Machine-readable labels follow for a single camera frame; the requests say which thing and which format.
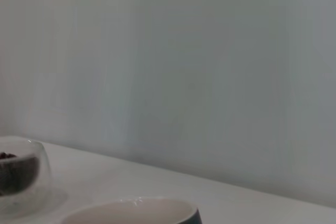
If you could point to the dark green ceramic mug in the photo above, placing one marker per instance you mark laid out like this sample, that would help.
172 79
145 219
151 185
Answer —
131 213

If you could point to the clear double-walled glass cup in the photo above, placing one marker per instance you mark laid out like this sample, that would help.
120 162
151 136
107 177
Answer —
45 171

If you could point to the pile of coffee beans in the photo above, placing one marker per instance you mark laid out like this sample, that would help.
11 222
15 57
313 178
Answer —
18 174

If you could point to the clear glass saucer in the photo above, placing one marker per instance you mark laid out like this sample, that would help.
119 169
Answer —
57 200

